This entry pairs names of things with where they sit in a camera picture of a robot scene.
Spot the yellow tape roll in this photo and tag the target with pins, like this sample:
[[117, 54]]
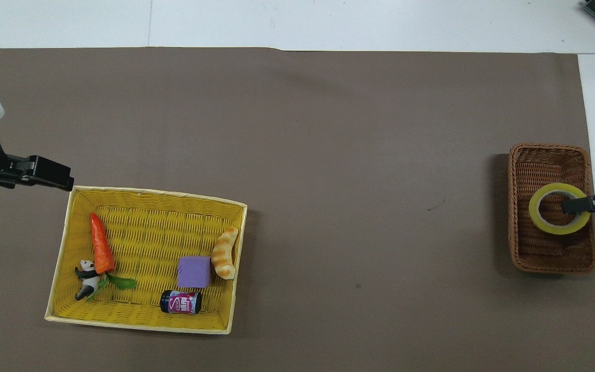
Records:
[[537, 217]]

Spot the yellow woven basket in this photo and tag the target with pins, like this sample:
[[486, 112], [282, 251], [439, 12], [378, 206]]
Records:
[[147, 232]]

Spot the brown wicker basket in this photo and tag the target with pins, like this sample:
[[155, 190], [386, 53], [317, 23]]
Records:
[[535, 248]]

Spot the orange toy carrot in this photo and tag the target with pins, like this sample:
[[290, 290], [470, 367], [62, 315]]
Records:
[[102, 248]]

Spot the panda figure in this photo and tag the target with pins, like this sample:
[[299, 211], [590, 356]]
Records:
[[88, 279]]

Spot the purple cube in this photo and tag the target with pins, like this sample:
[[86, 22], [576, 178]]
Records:
[[194, 272]]

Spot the dark can with pink label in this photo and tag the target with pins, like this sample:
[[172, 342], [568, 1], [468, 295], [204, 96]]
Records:
[[181, 302]]

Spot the toy bread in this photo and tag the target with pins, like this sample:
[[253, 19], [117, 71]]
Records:
[[223, 254]]

